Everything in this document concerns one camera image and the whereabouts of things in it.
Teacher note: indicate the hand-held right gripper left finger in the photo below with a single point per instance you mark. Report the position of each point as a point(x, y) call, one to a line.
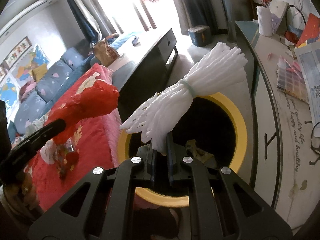
point(120, 180)

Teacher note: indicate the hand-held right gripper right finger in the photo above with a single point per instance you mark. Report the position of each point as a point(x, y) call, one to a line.
point(200, 180)

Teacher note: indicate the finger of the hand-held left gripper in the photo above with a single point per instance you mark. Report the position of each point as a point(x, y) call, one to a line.
point(37, 140)

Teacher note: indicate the yellow wrapper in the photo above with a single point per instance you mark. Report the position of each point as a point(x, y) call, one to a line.
point(200, 153)

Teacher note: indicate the shiny foil snack wrapper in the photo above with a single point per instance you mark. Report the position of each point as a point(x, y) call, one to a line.
point(65, 160)

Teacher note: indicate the yellow rimmed trash bin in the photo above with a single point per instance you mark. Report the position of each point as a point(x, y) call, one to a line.
point(232, 120)

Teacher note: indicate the red plastic bag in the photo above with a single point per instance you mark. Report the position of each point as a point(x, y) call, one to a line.
point(95, 102)

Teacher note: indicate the white foam strip bundle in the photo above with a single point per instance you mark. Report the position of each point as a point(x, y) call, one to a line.
point(200, 75)

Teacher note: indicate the person's left hand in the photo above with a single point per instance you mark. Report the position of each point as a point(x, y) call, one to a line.
point(22, 188)

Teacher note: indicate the pale grey cloth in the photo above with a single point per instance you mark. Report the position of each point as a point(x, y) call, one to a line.
point(37, 125)

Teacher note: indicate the world map poster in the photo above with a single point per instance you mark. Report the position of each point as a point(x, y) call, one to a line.
point(6, 93)

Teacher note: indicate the pink clothes pile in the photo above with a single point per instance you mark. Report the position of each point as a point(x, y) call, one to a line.
point(28, 90)

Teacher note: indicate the red floral blanket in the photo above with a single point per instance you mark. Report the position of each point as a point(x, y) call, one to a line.
point(87, 140)

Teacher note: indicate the blue heart print sofa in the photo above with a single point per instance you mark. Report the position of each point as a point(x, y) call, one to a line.
point(50, 80)

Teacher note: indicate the yellow pillow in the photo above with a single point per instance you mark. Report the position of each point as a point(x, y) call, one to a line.
point(39, 72)

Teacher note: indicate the country map poster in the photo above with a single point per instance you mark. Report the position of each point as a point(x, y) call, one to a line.
point(37, 55)

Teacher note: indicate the marble top television cabinet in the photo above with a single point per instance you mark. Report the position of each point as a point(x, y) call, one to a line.
point(275, 130)

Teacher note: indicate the brown paper bag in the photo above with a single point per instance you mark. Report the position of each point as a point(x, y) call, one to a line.
point(106, 52)

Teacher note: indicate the dark glossy coffee table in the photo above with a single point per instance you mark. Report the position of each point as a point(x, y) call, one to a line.
point(150, 62)

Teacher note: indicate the dark blue curtain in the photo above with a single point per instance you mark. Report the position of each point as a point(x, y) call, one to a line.
point(80, 12)

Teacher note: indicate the clear bead organizer box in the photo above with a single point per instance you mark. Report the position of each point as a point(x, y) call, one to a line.
point(292, 80)

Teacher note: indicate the small blue object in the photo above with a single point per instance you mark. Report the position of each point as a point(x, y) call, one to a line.
point(136, 41)

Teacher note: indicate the blue storage box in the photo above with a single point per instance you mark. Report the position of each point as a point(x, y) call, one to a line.
point(198, 36)

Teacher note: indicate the printed paper leaflet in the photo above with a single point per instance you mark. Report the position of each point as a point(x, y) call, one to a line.
point(308, 80)

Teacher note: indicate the white ribbed vase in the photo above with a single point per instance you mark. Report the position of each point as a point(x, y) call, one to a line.
point(265, 21)

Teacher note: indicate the grey standing air conditioner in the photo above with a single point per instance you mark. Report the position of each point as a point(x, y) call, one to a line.
point(228, 10)

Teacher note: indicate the grey curtain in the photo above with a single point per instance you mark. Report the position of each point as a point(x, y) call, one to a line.
point(195, 5)

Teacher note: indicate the white cardboard box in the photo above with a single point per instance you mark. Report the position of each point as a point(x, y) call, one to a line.
point(280, 15)

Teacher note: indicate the red book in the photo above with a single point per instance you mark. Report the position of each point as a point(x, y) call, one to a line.
point(310, 30)

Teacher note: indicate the framed wall picture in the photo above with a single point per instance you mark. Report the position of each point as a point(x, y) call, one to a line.
point(17, 51)

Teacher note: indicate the balcony door frame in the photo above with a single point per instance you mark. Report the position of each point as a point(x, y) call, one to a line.
point(120, 2)

